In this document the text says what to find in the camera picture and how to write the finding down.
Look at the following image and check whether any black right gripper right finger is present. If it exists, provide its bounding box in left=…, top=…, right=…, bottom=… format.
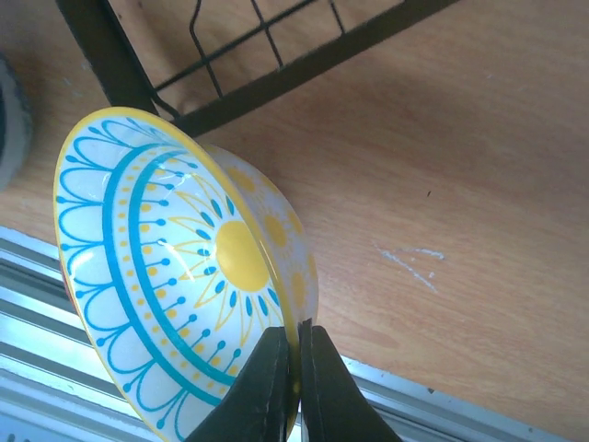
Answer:
left=298, top=320, right=400, bottom=442

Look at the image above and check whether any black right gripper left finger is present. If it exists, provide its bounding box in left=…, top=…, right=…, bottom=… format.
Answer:
left=187, top=327, right=291, bottom=441

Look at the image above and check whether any bowl under green bowl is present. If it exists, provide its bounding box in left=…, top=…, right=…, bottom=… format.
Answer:
left=1, top=54, right=32, bottom=191

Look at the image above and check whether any yellow blue sun bowl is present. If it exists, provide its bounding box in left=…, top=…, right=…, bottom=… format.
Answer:
left=53, top=107, right=318, bottom=441

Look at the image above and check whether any aluminium rail frame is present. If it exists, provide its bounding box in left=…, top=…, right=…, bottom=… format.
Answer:
left=1, top=228, right=553, bottom=441

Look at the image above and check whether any black wire dish rack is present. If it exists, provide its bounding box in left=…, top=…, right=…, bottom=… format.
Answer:
left=58, top=1, right=448, bottom=136

